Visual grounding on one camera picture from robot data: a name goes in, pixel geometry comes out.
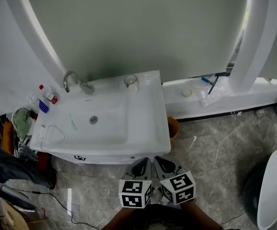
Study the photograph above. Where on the clear glass cup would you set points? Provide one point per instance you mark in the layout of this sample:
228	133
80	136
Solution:
133	87

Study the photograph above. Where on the orange storage box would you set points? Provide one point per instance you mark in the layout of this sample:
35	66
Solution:
7	135

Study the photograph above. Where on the chrome faucet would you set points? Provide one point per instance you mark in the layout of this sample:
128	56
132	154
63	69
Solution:
67	79

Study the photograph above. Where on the white window pillar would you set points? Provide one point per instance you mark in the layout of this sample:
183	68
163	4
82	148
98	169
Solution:
255	44

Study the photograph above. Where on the green towel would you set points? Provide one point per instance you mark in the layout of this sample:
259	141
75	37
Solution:
22	123

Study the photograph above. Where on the dark clothing pile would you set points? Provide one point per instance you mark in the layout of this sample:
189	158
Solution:
14	169

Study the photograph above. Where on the brown cardboard piece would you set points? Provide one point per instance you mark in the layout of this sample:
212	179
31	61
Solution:
14	218

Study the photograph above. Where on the white window ledge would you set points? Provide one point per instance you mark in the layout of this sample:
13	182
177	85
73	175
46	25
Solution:
176	104

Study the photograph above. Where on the small white round object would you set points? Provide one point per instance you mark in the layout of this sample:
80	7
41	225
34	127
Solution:
259	112

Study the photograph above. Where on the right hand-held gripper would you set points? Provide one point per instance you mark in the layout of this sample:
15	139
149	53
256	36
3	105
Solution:
179	188

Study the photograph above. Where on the small white box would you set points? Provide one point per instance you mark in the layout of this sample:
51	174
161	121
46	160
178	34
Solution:
275	82

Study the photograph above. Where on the yellow bin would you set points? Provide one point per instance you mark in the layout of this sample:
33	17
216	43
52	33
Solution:
173	128

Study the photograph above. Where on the person's right forearm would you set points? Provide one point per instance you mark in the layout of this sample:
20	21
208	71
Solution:
195	214

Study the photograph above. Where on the clear plastic sheet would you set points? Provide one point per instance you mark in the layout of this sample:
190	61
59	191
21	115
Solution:
210	99

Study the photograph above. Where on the black white striped cloth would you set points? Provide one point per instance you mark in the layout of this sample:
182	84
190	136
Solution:
6	117

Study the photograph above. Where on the white paper scrap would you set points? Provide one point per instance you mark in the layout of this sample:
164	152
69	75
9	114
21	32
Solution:
238	114

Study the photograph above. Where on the white wash basin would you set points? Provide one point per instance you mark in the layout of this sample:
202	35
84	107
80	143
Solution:
109	133

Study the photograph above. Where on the grey black appliance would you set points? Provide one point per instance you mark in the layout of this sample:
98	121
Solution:
16	196

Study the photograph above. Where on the large grey roller blind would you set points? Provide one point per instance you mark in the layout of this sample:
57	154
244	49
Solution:
140	27

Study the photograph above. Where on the black white patterned cloth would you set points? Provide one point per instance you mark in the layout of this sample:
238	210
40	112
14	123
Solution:
24	150

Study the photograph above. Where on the white vanity cabinet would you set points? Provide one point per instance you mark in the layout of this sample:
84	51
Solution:
104	159

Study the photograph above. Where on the chrome sink drain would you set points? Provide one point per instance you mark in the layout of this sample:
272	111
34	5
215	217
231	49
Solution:
93	119

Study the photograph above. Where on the pale green toothbrush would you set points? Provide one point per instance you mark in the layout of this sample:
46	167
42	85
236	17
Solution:
73	122

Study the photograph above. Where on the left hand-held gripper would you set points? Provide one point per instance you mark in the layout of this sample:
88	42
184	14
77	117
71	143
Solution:
133	193

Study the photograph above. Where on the red capped white bottle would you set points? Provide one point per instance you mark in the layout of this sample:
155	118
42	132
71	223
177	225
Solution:
50	96

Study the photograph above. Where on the person's left forearm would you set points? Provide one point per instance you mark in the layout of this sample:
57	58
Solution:
121	219

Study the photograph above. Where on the person's dark clothing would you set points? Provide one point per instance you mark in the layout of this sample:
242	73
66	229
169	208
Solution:
162	218

